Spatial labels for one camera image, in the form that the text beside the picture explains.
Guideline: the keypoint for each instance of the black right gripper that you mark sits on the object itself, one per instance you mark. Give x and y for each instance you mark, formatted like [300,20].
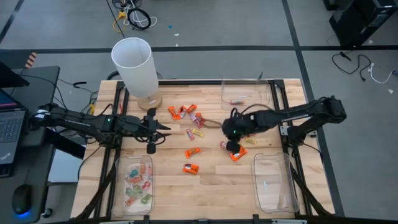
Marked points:
[236,127]

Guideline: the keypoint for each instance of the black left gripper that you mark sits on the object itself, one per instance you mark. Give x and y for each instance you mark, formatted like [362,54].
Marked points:
[136,127]

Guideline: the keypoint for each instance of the pink red candy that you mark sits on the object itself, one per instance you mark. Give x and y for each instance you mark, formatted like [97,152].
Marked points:
[189,134]

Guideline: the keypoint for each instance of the orange Reese's candy pack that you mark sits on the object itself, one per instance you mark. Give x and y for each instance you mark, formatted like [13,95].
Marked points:
[191,168]

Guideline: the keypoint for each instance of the teal candy clear wrapper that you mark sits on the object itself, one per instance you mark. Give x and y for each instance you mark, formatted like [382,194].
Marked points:
[134,172]

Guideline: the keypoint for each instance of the red white candy pack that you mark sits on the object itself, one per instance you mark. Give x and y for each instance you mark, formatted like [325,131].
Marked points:
[145,185]

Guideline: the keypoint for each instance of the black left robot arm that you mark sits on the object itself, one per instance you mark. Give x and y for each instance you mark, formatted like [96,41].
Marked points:
[77,121]

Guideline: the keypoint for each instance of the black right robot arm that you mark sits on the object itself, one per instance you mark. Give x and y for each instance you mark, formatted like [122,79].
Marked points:
[295,113]

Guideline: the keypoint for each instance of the orange white candy pack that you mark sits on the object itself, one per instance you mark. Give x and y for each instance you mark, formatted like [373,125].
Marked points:
[182,111]

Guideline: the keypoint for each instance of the clear plastic bin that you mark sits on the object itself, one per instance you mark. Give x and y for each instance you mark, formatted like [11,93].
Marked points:
[136,210]
[273,199]
[248,90]

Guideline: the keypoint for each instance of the white cylinder lamp wooden base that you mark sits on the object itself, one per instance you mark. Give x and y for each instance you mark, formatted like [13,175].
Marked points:
[133,71]

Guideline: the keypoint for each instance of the white panel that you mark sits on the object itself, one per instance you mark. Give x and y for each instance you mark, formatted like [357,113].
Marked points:
[63,166]

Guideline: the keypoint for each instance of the black desk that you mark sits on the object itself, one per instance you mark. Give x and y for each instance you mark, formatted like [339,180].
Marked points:
[40,87]

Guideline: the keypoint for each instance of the small black desk device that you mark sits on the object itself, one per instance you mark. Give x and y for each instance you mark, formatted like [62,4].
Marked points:
[32,123]

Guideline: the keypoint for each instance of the black chair caster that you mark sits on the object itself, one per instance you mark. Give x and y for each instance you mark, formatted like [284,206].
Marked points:
[46,213]

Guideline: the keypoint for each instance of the orange black striped object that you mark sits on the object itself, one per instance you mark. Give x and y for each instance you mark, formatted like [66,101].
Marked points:
[31,59]

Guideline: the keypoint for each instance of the black laptop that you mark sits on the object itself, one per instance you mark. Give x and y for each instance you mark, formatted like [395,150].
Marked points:
[11,130]

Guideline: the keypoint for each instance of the black computer mouse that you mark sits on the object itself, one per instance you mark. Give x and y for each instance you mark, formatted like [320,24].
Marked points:
[21,199]

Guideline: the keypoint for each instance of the black screen lid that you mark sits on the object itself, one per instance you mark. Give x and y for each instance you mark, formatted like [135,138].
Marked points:
[9,76]

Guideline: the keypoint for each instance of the black computer tower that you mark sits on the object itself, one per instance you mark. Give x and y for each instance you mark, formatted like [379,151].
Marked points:
[363,18]

